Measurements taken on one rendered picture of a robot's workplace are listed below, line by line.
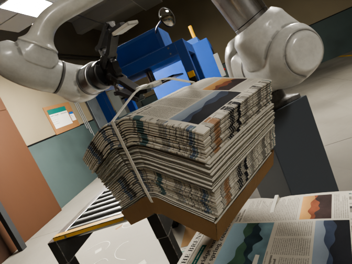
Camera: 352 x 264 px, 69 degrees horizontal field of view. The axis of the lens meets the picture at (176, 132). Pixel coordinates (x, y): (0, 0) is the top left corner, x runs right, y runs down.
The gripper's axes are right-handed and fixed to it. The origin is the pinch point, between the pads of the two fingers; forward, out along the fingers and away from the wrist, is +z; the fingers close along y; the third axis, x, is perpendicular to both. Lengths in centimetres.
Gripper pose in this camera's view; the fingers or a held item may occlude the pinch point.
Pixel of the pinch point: (142, 53)
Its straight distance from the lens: 62.0
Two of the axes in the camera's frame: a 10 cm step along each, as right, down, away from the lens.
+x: -6.3, 4.1, -6.6
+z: 6.9, -0.9, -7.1
